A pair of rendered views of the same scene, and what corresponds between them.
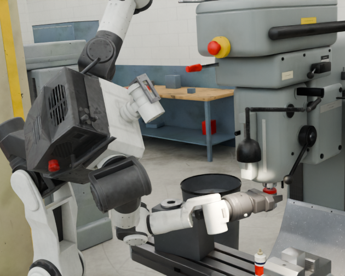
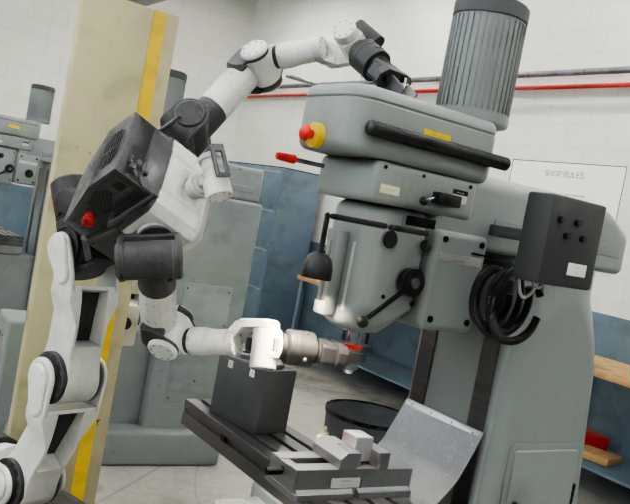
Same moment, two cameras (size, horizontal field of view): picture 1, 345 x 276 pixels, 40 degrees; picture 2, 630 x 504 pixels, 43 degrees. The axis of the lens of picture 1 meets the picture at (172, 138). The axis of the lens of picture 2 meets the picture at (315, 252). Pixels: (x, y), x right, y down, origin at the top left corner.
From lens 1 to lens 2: 0.74 m
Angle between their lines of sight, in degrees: 14
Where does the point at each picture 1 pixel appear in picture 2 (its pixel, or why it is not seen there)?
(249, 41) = (343, 131)
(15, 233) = not seen: hidden behind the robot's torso
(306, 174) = (435, 367)
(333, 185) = (462, 386)
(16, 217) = not seen: hidden behind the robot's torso
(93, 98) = (156, 155)
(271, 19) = (375, 113)
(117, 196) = (138, 262)
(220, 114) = not seen: hidden behind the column
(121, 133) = (174, 203)
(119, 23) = (226, 93)
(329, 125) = (453, 284)
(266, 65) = (366, 170)
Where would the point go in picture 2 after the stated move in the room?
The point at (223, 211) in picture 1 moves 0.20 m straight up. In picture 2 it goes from (275, 342) to (290, 261)
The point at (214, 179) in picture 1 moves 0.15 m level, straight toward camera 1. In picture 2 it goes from (383, 414) to (378, 420)
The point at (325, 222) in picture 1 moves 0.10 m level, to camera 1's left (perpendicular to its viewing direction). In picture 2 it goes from (438, 435) to (403, 427)
